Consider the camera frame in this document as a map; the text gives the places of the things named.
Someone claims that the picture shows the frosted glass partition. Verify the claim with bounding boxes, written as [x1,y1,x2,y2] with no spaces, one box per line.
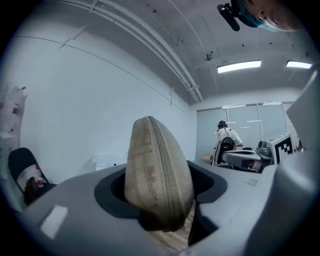
[196,101,297,162]

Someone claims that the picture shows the black bag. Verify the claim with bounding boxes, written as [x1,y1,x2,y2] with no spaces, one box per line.
[24,176,57,206]

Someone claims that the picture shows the long ceiling light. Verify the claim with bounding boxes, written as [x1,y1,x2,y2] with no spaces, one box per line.
[216,59,262,74]
[285,60,313,70]

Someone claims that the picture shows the black head-mounted camera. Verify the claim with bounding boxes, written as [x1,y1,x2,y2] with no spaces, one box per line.
[216,2,241,32]

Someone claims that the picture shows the tan oval pouch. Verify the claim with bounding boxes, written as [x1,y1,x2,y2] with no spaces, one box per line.
[124,115,195,232]

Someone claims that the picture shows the person's face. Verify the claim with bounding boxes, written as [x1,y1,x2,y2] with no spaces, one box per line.
[243,0,305,33]

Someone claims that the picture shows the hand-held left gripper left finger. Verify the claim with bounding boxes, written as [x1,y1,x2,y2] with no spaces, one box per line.
[23,164,181,256]

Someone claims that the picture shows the black folding chair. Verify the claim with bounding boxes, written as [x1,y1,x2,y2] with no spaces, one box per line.
[8,147,57,206]

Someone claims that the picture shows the teal head strap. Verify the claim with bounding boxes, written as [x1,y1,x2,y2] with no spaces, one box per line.
[231,0,278,33]

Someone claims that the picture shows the white ceiling conduit pipes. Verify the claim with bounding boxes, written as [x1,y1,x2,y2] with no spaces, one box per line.
[44,0,205,104]

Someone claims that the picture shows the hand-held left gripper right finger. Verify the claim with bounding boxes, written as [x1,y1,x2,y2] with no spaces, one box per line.
[179,149,320,256]

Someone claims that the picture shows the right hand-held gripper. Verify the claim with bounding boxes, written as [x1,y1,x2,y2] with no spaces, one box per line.
[221,133,293,173]

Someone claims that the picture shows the black mesh office chair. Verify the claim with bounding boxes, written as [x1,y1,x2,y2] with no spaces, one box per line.
[216,136,237,166]

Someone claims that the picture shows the white red printed plastic bag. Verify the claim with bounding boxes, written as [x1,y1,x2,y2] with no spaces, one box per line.
[0,84,28,141]

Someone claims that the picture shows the white bag with bottles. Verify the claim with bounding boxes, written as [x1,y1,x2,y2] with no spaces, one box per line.
[16,166,43,191]

